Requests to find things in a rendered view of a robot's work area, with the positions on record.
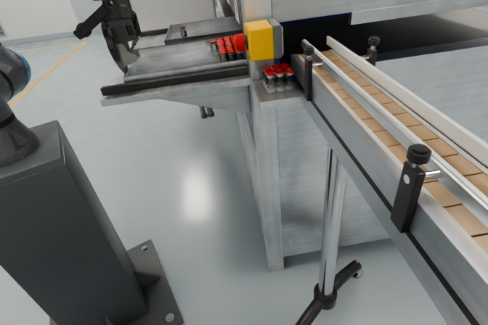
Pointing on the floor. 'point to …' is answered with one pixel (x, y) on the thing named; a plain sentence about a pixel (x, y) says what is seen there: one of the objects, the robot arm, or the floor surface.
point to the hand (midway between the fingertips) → (123, 70)
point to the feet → (354, 270)
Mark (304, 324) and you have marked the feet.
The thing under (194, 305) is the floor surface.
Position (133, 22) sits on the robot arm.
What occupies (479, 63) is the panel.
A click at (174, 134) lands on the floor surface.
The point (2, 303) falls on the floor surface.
